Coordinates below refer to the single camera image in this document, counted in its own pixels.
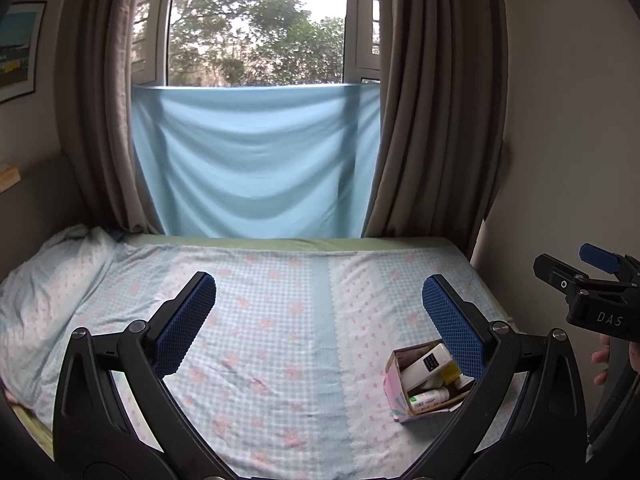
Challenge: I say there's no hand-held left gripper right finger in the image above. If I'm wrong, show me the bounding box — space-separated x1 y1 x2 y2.
395 274 587 480

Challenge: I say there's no wooden wall shelf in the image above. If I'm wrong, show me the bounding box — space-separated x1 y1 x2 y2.
0 162 22 194

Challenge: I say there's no white remote control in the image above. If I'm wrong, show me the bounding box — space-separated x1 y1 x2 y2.
401 343 454 392

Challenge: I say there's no white framed window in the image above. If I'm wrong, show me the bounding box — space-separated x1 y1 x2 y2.
131 0 383 87

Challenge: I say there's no blue checked pillow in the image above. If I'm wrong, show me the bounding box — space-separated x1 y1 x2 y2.
0 224 123 401

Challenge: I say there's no pink patterned cardboard box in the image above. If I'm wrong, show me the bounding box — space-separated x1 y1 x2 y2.
383 339 482 425

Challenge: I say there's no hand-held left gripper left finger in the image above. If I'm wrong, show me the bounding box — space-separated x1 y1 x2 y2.
52 271 237 480

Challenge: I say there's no person's right hand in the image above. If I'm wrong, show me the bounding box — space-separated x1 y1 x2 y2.
591 334 614 387

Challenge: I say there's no green mattress cover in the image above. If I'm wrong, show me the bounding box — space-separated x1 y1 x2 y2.
117 233 463 255

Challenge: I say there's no framed wall picture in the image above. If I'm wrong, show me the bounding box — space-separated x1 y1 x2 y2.
0 0 49 106

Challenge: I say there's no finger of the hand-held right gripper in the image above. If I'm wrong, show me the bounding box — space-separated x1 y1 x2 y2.
533 253 592 302
579 243 640 287

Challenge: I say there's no white bottle with blue label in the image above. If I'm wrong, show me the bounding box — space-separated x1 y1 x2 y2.
407 387 451 412

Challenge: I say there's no brown curtain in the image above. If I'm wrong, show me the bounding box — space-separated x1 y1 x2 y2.
361 0 510 257
54 0 180 235

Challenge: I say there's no light blue hanging cloth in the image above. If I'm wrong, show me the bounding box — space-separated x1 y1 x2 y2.
128 82 382 240

